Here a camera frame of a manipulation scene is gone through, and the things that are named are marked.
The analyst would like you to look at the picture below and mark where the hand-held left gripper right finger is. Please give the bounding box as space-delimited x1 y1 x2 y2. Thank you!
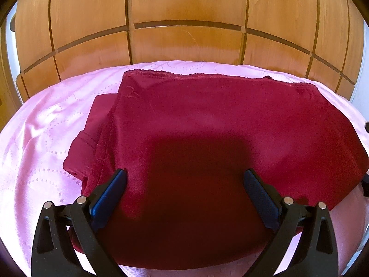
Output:
243 169 338 277

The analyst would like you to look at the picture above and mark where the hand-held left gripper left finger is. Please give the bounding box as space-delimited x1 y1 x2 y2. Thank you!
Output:
31 168 128 277

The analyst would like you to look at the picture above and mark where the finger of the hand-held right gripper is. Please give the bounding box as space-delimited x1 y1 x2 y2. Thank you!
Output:
360 174 369 198

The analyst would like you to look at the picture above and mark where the dark red long-sleeved shirt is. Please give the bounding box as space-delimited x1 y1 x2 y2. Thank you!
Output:
63 70 369 270

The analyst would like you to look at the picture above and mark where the pink bed sheet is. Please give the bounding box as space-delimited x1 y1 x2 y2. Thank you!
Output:
0 60 369 277

